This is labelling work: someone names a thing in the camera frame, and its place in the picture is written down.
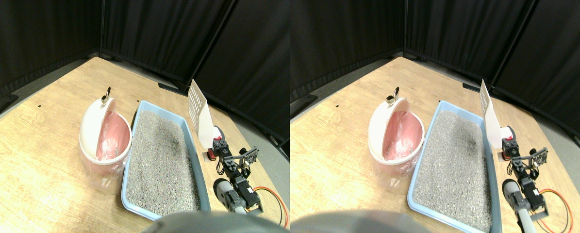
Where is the curtain stand pole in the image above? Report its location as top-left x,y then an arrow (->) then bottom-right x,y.
403,0 -> 410,55
490,0 -> 539,91
99,0 -> 106,55
192,0 -> 237,93

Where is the white bin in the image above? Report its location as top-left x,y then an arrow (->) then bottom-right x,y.
79,87 -> 133,190
367,87 -> 425,190

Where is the blue litter tray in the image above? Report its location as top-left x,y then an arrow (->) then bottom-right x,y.
121,100 -> 212,217
407,100 -> 503,233

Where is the white scoop with red handle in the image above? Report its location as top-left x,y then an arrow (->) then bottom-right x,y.
479,79 -> 516,162
188,79 -> 225,162

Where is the orange wire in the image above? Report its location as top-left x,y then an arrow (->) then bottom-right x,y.
537,189 -> 573,233
255,187 -> 289,228

